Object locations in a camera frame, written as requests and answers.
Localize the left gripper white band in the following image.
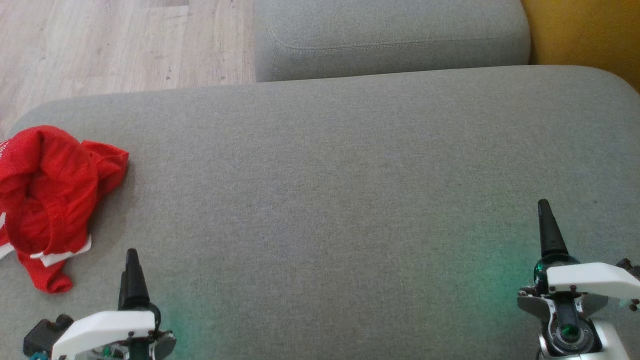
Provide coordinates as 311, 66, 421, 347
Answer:
51, 248, 177, 360

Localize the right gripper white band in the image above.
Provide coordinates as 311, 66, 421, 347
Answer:
517, 199, 640, 357

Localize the red garment with white trim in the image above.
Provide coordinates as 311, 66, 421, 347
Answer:
0, 125, 130, 294

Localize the wide yellow sofa back cushion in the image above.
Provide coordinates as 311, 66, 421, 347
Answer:
520, 0, 640, 94

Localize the large grey sofa cushion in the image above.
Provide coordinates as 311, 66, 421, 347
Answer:
0, 65, 640, 360

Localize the grey sofa seat cushion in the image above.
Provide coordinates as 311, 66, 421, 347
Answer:
254, 0, 532, 83

